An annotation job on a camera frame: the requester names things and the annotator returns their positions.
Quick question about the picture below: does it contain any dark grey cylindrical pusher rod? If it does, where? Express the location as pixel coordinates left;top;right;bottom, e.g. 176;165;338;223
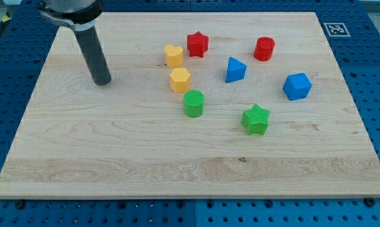
74;26;112;86

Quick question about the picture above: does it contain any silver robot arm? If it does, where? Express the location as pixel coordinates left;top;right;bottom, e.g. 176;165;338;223
38;0;112;86

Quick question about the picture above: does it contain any yellow hexagon block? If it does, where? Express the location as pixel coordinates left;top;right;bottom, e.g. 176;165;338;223
170;67;191;93

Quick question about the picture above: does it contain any blue hexagon block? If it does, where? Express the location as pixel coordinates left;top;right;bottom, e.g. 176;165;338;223
282;73;312;101

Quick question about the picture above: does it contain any yellow heart block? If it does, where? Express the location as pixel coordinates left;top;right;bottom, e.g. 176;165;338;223
164;44;184;68

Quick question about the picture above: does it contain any red star block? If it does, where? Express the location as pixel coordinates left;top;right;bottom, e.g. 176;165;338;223
187;31;209;57

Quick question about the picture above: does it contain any green cylinder block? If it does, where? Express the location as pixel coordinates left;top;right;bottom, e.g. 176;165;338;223
183;90;205;118

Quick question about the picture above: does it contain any light wooden board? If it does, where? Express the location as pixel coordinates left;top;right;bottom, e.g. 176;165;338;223
0;12;380;200

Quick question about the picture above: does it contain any blue triangle block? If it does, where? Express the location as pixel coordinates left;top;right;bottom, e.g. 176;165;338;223
225;57;247;83

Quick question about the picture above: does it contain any red cylinder block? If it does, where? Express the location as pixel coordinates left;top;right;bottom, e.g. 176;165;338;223
253;37;275;61

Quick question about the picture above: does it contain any green star block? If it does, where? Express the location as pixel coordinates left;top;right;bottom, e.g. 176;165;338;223
241;104;270;136

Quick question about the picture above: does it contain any white fiducial marker tag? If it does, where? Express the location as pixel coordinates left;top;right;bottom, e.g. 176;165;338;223
324;22;350;37

